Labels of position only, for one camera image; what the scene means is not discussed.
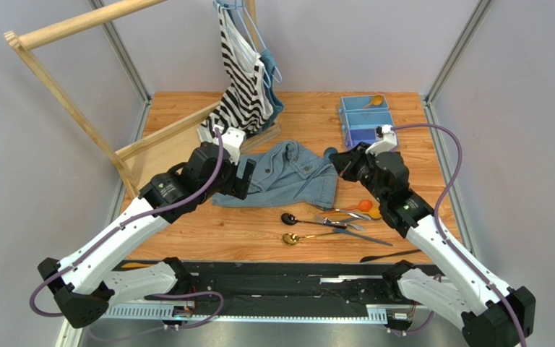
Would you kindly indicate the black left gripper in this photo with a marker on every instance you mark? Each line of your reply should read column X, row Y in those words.
column 237, row 186

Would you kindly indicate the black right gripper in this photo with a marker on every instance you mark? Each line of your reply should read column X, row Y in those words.
column 347, row 163

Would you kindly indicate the dark blue plastic spoon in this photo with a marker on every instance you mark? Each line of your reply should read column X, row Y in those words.
column 325, row 161

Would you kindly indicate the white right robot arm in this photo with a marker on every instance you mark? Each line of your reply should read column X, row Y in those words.
column 487, row 310

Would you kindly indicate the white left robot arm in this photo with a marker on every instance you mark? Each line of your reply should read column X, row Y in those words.
column 86, row 284

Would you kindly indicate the orange plastic spoon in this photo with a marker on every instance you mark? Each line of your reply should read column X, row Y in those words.
column 363, row 206

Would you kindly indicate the light blue denim jacket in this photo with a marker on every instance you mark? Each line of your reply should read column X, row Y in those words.
column 286, row 174

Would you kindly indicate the blue three-compartment organizer tray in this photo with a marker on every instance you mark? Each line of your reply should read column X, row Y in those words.
column 358, row 124

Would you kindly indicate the silver metal knife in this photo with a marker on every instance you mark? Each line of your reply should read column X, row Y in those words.
column 350, row 213

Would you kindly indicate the black metal spoon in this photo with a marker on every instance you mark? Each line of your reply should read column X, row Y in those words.
column 291, row 220

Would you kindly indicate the silver metal fork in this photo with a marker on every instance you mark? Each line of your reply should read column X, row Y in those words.
column 330, row 221

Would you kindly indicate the dark blue plastic knife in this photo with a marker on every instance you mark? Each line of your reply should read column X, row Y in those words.
column 368, row 238

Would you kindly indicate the gold metal spoon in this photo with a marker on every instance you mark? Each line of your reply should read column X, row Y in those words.
column 292, row 239

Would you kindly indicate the black white striped top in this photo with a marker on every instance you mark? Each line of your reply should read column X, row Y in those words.
column 244, row 104

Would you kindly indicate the black plastic knife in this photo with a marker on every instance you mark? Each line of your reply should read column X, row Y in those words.
column 396, row 254

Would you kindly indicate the teal hanging garment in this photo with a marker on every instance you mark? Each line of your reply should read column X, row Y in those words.
column 277, row 105

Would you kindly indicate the wooden clothes rack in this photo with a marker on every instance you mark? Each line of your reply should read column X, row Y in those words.
column 47, row 163

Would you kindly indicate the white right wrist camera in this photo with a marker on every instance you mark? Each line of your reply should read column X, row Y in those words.
column 386, row 140

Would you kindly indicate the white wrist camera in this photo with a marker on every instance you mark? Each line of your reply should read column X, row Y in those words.
column 233, row 140
column 386, row 140

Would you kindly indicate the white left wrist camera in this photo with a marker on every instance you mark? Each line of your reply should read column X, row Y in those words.
column 233, row 140

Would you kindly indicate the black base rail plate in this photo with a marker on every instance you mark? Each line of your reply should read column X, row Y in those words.
column 292, row 289

